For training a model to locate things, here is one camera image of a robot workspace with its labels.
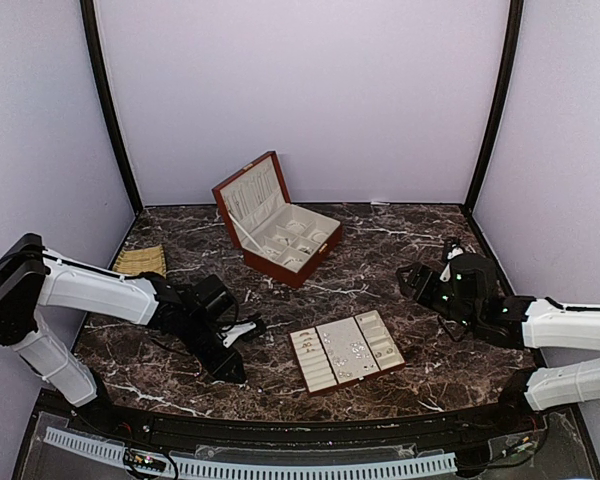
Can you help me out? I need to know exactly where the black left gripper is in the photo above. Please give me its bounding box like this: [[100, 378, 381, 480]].
[[179, 314, 247, 384]]

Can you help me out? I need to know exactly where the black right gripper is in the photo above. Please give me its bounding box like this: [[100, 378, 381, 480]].
[[397, 262, 480, 333]]

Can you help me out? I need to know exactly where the red jewelry tray insert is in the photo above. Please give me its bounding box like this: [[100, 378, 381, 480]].
[[289, 310, 406, 395]]

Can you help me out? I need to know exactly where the red wooden jewelry box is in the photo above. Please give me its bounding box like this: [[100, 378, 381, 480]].
[[212, 151, 343, 288]]

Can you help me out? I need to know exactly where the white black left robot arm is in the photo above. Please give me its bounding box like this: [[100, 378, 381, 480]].
[[0, 233, 255, 436]]

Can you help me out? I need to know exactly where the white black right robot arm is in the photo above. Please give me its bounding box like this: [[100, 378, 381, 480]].
[[396, 248, 600, 434]]

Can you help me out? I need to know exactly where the woven bamboo tray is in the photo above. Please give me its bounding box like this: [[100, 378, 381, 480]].
[[113, 245, 167, 277]]

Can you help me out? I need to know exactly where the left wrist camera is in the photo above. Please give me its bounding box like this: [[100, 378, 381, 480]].
[[220, 314, 266, 348]]

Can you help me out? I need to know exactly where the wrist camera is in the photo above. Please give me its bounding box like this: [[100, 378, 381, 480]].
[[220, 314, 266, 348], [440, 237, 464, 282]]

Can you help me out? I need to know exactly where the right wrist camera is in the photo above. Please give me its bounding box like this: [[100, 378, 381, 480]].
[[440, 237, 464, 282]]

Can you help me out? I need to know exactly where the black front table rail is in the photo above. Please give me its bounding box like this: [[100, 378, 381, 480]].
[[91, 405, 505, 450]]

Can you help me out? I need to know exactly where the white slotted cable duct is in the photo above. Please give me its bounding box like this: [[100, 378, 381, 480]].
[[43, 427, 457, 480]]

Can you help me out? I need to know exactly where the right black frame post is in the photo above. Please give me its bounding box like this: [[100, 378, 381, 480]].
[[463, 0, 524, 216]]

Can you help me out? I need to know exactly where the black frame post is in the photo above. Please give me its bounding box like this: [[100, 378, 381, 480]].
[[79, 0, 144, 215], [463, 0, 524, 216]]

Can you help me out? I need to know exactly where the left black frame post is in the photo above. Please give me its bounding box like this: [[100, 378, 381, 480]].
[[79, 0, 144, 215]]

